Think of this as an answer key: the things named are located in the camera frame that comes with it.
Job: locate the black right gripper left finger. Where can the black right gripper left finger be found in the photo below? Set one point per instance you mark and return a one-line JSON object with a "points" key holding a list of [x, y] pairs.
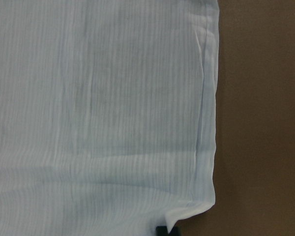
{"points": [[161, 231]]}

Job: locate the light blue button-up shirt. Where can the light blue button-up shirt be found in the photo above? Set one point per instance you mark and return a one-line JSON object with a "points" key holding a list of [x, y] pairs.
{"points": [[107, 115]]}

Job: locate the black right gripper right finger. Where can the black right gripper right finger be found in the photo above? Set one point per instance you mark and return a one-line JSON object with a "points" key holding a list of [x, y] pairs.
{"points": [[175, 231]]}

